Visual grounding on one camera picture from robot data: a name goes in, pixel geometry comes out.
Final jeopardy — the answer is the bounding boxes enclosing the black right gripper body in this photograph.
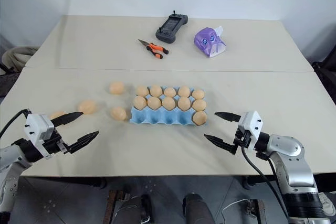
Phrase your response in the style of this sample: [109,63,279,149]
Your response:
[230,128,254,154]

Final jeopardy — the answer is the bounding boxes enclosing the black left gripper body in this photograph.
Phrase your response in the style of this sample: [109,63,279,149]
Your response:
[41,128,71,156]

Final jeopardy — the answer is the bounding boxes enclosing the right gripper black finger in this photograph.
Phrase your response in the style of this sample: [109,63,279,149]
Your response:
[214,111,241,123]
[204,134,237,154]

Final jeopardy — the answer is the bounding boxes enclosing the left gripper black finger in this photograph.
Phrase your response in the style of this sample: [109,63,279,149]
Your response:
[50,112,85,127]
[67,130,100,155]

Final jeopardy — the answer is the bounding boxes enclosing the light blue egg tray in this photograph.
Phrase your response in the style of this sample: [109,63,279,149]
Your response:
[129,85,208,126]

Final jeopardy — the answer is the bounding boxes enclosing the black table caster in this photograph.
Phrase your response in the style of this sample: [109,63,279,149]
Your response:
[242,176,264,190]

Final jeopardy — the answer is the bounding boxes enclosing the dark rounded shape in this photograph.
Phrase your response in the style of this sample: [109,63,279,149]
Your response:
[182,193,215,224]
[130,194,153,224]

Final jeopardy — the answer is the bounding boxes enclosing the rusty brown metal bar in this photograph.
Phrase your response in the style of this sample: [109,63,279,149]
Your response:
[106,189,124,224]
[249,198,267,224]

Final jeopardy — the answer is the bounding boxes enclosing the beige fabric bag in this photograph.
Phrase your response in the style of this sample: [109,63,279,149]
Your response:
[0,46,40,74]

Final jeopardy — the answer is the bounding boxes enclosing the purple tissue pack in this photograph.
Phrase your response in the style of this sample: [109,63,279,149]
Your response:
[193,25,227,60]

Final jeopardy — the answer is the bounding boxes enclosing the white shoe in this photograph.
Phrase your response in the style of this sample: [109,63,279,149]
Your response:
[318,191,336,216]

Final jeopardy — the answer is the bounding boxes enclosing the dark grey remote controller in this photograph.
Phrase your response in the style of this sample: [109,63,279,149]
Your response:
[155,11,189,45]

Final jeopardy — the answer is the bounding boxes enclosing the black chair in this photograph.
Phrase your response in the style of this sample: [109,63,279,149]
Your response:
[311,60,336,78]

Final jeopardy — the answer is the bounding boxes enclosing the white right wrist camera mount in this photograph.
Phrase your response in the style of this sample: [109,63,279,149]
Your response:
[237,110,264,152]

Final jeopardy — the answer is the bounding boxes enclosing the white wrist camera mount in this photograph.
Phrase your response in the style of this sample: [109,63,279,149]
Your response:
[237,110,264,152]
[24,113,55,159]

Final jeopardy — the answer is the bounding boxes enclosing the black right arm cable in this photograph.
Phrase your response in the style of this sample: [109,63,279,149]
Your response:
[240,145,291,221]

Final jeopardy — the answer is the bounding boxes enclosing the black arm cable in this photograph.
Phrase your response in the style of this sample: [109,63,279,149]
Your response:
[0,109,30,138]
[240,145,291,221]

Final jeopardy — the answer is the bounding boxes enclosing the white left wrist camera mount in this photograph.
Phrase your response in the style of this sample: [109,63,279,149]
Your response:
[24,113,55,159]

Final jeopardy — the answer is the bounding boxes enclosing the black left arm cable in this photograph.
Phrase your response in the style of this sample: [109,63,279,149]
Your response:
[0,109,30,138]

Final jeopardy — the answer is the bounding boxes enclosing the thin white wire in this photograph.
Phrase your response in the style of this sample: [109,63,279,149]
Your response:
[219,198,250,221]

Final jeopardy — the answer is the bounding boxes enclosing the orange-handled pliers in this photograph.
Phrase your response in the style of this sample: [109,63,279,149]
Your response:
[138,38,170,60]

